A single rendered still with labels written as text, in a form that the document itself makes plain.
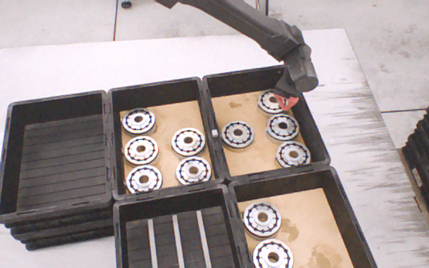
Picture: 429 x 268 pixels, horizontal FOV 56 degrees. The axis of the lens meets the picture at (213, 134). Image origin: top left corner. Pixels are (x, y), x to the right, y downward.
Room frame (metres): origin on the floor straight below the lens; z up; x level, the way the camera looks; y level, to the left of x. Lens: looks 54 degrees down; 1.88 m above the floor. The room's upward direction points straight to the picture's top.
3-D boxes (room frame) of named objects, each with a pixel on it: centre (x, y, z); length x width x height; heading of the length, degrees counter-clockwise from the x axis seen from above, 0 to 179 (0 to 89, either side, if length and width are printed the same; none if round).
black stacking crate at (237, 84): (0.76, -0.14, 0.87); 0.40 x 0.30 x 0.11; 11
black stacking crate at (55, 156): (0.65, 0.45, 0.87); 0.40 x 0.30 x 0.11; 11
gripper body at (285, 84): (0.77, -0.22, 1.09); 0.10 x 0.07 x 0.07; 149
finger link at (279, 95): (0.76, -0.21, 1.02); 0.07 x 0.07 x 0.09; 59
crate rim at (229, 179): (0.76, -0.14, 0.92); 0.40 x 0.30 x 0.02; 11
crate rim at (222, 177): (0.70, 0.15, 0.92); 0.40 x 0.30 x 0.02; 11
